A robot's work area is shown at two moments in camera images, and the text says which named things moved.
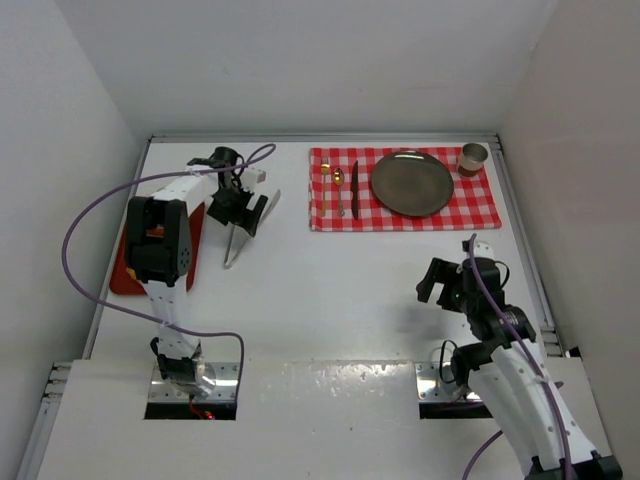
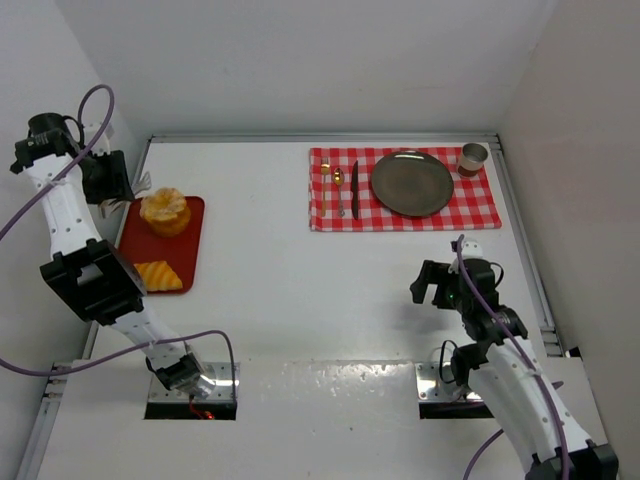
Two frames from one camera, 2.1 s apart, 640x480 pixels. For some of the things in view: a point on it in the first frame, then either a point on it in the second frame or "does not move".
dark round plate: x=411 y=183 does not move
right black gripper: x=440 y=279 does not move
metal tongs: x=237 y=237 -> x=109 y=207
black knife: x=354 y=190 does not move
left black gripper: x=239 y=214 -> x=120 y=187
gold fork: x=324 y=169 does not move
